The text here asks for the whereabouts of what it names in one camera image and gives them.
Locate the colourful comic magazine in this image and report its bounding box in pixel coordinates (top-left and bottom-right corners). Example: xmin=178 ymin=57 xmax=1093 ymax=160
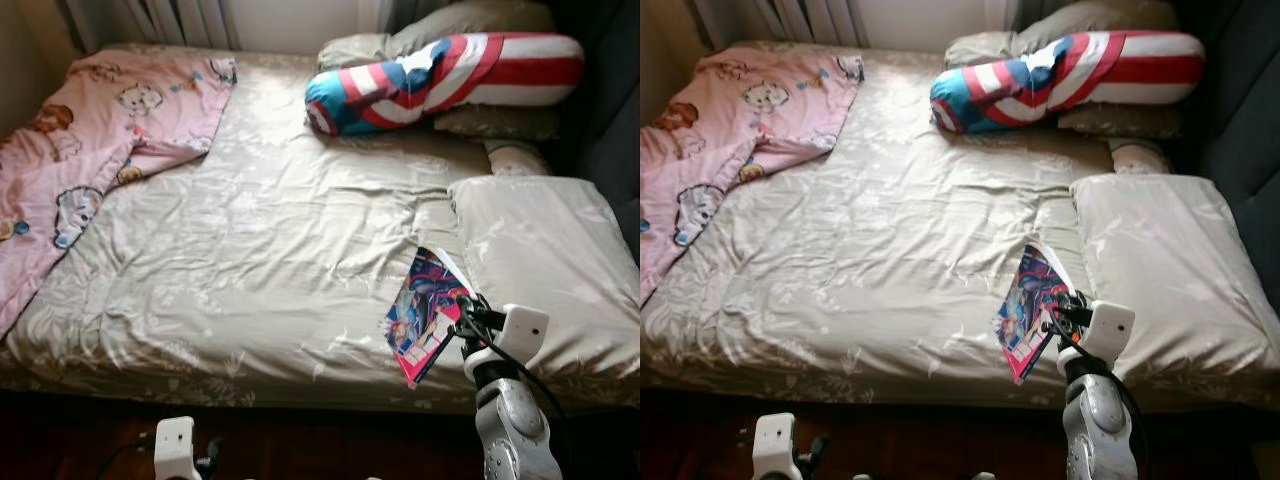
xmin=385 ymin=247 xmax=476 ymax=389
xmin=993 ymin=243 xmax=1076 ymax=385

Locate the pink cartoon print blanket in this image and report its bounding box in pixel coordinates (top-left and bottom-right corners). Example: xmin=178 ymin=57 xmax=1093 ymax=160
xmin=0 ymin=50 xmax=238 ymax=336
xmin=640 ymin=45 xmax=866 ymax=306

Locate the large beige floral pillow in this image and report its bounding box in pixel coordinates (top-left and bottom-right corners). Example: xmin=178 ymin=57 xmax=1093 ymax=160
xmin=1070 ymin=173 xmax=1280 ymax=381
xmin=448 ymin=175 xmax=641 ymax=361

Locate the small pale patterned cushion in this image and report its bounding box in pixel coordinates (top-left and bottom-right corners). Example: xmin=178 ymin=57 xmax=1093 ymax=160
xmin=1108 ymin=138 xmax=1173 ymax=176
xmin=485 ymin=140 xmax=553 ymax=179

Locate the bed with beige floral sheet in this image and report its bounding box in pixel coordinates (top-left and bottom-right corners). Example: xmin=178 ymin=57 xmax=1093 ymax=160
xmin=0 ymin=40 xmax=641 ymax=416
xmin=640 ymin=40 xmax=1280 ymax=413

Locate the flat beige floral pillow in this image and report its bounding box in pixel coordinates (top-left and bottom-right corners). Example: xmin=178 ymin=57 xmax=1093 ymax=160
xmin=432 ymin=103 xmax=563 ymax=141
xmin=1058 ymin=100 xmax=1186 ymax=139

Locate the red white blue striped bolster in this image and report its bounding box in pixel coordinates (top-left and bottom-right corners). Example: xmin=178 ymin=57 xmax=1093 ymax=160
xmin=305 ymin=33 xmax=586 ymax=136
xmin=930 ymin=30 xmax=1206 ymax=134

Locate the dark padded upholstered panel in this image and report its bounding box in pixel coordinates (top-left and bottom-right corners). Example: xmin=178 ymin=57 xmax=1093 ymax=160
xmin=1170 ymin=0 xmax=1280 ymax=291
xmin=545 ymin=0 xmax=641 ymax=266

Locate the grey beige pillow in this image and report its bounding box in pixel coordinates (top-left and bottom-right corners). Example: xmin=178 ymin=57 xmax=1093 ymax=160
xmin=945 ymin=0 xmax=1181 ymax=69
xmin=318 ymin=0 xmax=558 ymax=71

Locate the grey curtain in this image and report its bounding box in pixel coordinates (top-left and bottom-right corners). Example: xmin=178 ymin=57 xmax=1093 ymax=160
xmin=1010 ymin=0 xmax=1063 ymax=31
xmin=65 ymin=0 xmax=239 ymax=51
xmin=690 ymin=0 xmax=863 ymax=47
xmin=383 ymin=0 xmax=441 ymax=33

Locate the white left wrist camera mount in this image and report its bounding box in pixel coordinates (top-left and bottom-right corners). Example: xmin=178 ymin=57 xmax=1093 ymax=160
xmin=752 ymin=413 xmax=796 ymax=480
xmin=153 ymin=417 xmax=196 ymax=480

